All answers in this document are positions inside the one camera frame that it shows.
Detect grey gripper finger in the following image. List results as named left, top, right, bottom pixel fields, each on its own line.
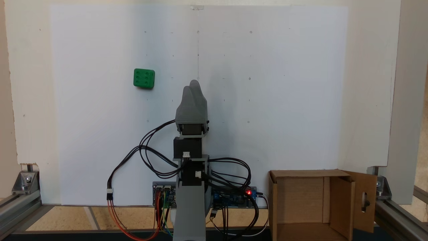
left=189, top=80, right=208, bottom=122
left=175, top=85, right=195, bottom=122

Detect green die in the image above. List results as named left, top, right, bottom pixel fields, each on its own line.
left=133, top=68, right=155, bottom=89

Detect blue circuit board red LED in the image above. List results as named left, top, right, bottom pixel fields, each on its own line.
left=211, top=186, right=258, bottom=209

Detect large white paper sheet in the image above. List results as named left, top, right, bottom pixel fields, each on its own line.
left=50, top=5, right=349, bottom=207

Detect brown cardboard box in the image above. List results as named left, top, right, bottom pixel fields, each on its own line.
left=269, top=169, right=378, bottom=241

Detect black servo cable loops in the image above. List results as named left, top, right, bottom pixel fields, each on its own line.
left=138, top=120, right=181, bottom=179

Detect black cable bundle at base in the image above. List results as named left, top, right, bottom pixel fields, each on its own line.
left=202, top=157, right=260, bottom=239

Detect circuit board with jumper wires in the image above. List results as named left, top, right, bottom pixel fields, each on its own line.
left=152, top=181, right=177, bottom=209

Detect coloured jumper wires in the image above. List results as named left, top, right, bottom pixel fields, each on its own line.
left=155, top=191, right=174, bottom=240

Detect black and orange power cable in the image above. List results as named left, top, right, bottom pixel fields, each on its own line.
left=107, top=146, right=158, bottom=241

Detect metal corner bracket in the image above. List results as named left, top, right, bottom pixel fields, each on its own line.
left=375, top=175, right=393, bottom=201
left=12, top=170, right=40, bottom=195

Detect aluminium frame rail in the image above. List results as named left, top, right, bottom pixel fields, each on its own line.
left=374, top=185, right=428, bottom=241
left=0, top=192, right=42, bottom=239

